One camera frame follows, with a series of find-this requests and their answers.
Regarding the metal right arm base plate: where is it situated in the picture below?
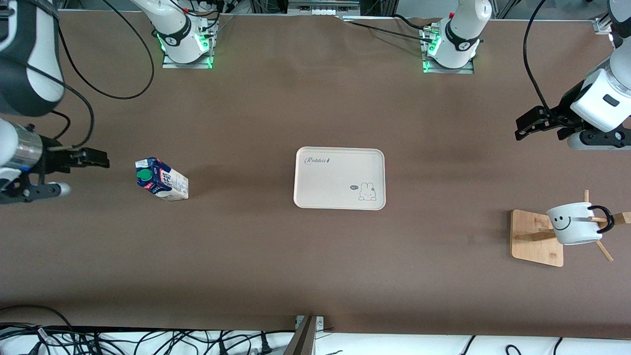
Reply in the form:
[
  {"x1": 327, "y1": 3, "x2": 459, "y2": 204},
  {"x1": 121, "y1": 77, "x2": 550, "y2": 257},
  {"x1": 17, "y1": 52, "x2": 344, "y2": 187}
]
[{"x1": 162, "y1": 20, "x2": 216, "y2": 70}]

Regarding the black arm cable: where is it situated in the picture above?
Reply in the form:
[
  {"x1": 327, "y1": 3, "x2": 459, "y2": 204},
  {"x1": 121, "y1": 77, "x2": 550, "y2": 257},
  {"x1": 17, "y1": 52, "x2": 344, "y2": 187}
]
[
  {"x1": 522, "y1": 0, "x2": 552, "y2": 112},
  {"x1": 0, "y1": 0, "x2": 155, "y2": 151}
]

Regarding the cream rabbit print tray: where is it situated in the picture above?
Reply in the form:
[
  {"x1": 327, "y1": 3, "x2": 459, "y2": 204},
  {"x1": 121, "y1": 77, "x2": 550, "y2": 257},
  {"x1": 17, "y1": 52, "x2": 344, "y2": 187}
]
[{"x1": 293, "y1": 146, "x2": 386, "y2": 211}]

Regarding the long looping black cable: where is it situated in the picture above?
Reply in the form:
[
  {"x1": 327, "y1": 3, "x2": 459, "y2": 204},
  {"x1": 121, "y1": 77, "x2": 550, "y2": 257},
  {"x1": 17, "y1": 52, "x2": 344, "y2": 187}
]
[{"x1": 0, "y1": 304, "x2": 75, "y2": 355}]

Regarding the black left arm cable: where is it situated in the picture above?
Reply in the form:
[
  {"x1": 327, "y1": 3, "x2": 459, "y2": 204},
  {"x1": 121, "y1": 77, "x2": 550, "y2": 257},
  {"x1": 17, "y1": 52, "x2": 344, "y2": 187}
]
[{"x1": 522, "y1": 0, "x2": 552, "y2": 112}]

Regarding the blue white milk carton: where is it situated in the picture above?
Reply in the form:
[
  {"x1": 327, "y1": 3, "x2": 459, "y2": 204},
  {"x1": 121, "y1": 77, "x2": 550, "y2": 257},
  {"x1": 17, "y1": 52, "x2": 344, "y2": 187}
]
[{"x1": 135, "y1": 157, "x2": 189, "y2": 202}]

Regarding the wooden cup stand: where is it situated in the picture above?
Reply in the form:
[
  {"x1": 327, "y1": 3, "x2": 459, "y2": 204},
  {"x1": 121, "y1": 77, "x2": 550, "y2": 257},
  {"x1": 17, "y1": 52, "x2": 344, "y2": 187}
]
[{"x1": 511, "y1": 190, "x2": 631, "y2": 268}]

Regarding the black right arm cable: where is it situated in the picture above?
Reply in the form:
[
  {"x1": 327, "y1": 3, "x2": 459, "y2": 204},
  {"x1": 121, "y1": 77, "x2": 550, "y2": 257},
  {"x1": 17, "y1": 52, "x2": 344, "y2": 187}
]
[{"x1": 0, "y1": 0, "x2": 155, "y2": 151}]

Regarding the white smiley face cup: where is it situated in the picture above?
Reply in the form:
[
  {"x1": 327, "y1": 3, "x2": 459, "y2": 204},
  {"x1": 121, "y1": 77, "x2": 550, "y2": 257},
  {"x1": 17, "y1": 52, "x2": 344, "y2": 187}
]
[{"x1": 546, "y1": 202, "x2": 616, "y2": 246}]

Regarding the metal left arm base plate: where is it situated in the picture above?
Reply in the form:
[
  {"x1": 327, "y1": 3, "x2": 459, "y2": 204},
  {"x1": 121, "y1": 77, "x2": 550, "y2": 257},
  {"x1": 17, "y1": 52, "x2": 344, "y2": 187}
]
[{"x1": 421, "y1": 25, "x2": 475, "y2": 74}]

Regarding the metal table edge bracket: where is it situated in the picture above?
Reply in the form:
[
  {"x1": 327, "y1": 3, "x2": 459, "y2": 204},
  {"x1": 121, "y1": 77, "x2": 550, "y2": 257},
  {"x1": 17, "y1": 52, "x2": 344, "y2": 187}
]
[{"x1": 295, "y1": 316, "x2": 325, "y2": 341}]

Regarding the dark slanted post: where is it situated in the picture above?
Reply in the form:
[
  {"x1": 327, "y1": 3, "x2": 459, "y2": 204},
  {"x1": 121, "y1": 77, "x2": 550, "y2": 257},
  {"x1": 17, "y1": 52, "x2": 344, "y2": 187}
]
[{"x1": 283, "y1": 316, "x2": 317, "y2": 355}]

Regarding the black base supply cable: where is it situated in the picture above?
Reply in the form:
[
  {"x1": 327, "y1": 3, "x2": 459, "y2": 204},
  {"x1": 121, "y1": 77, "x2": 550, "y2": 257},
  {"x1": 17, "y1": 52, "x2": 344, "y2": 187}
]
[{"x1": 340, "y1": 14, "x2": 440, "y2": 44}]

